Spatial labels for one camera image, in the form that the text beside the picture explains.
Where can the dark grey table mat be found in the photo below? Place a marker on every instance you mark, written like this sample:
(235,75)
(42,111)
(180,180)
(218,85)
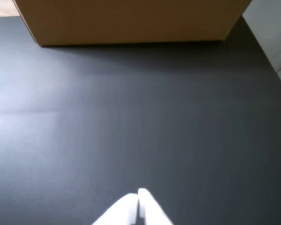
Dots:
(140,117)

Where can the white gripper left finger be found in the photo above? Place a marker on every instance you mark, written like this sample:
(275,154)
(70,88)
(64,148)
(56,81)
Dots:
(124,211)

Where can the brown cardboard box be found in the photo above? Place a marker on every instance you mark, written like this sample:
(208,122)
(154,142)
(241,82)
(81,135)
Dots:
(131,21)

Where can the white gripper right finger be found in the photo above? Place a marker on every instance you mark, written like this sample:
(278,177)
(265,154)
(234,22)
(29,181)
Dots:
(152,211)

